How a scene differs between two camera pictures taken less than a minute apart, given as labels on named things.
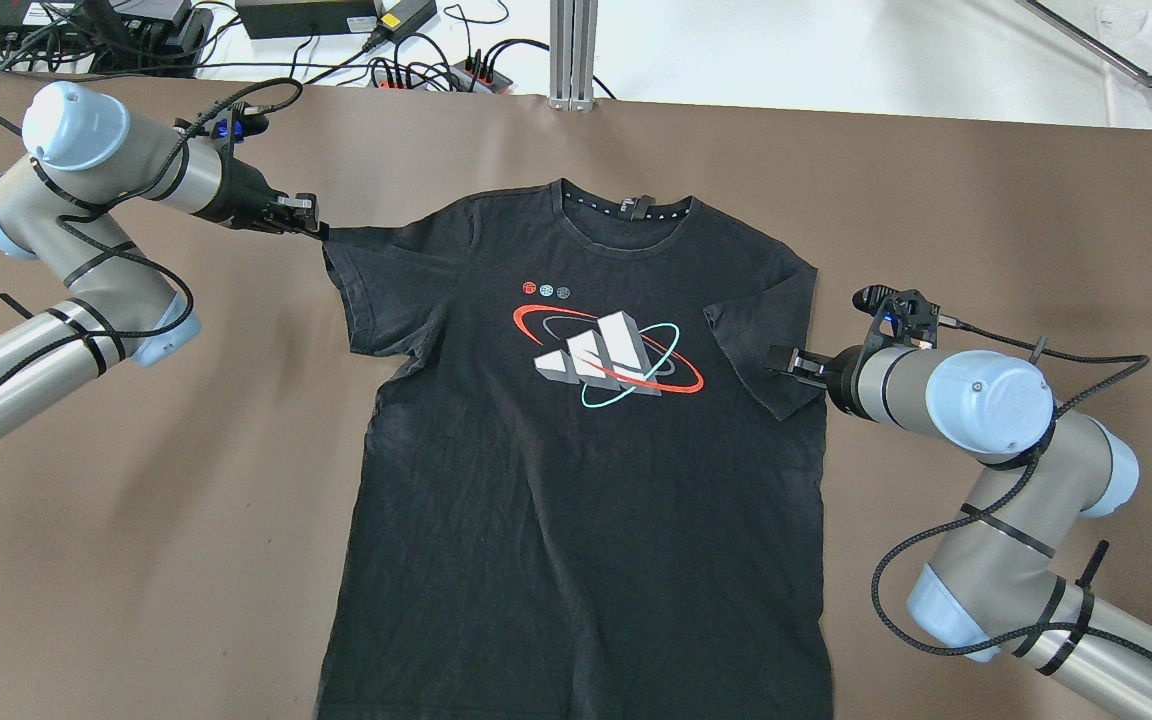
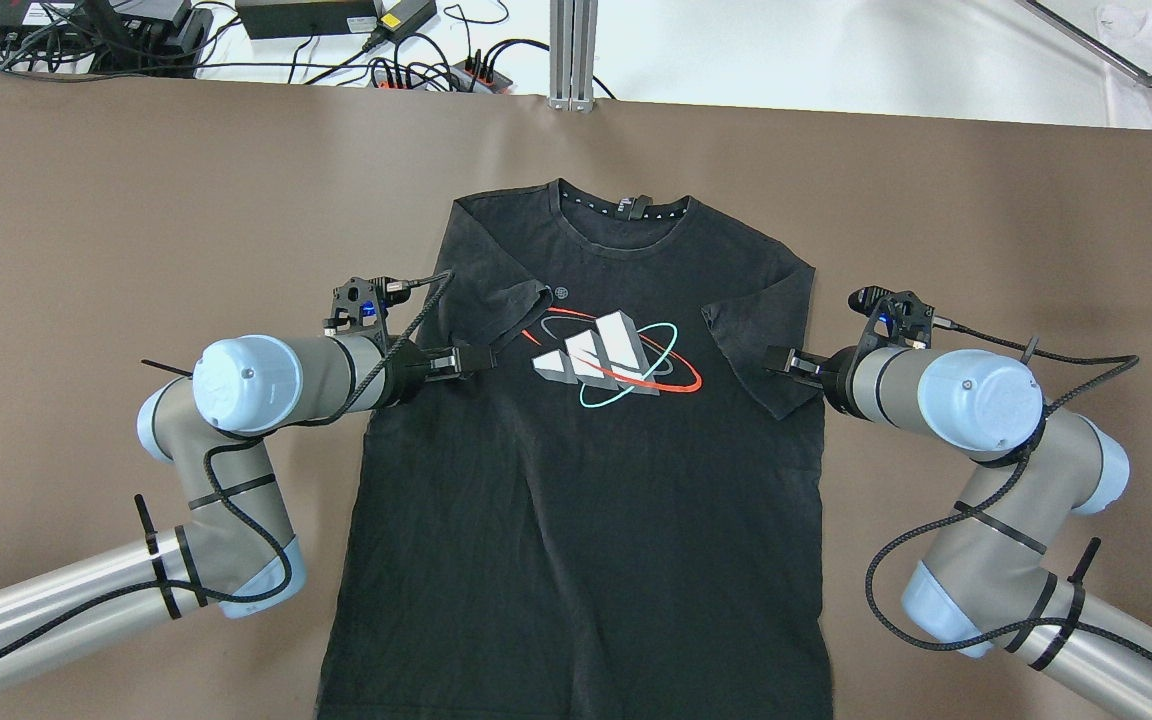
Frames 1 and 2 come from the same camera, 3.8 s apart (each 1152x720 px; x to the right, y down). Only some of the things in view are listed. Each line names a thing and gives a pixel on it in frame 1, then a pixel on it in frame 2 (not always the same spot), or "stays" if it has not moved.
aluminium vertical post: (572, 54) stays
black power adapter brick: (287, 18) stays
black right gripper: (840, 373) stays
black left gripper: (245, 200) to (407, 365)
